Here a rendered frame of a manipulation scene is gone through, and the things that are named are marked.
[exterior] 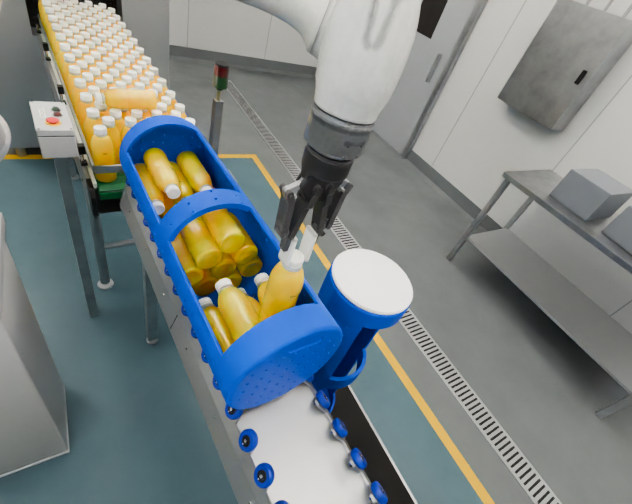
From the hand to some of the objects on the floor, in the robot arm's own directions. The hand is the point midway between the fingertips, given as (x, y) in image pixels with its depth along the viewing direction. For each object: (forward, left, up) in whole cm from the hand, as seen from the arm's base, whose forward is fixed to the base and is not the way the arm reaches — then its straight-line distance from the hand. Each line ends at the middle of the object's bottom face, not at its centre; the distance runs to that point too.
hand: (297, 246), depth 65 cm
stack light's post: (+22, +116, -141) cm, 184 cm away
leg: (-16, +66, -139) cm, 155 cm away
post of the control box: (-41, +91, -140) cm, 172 cm away
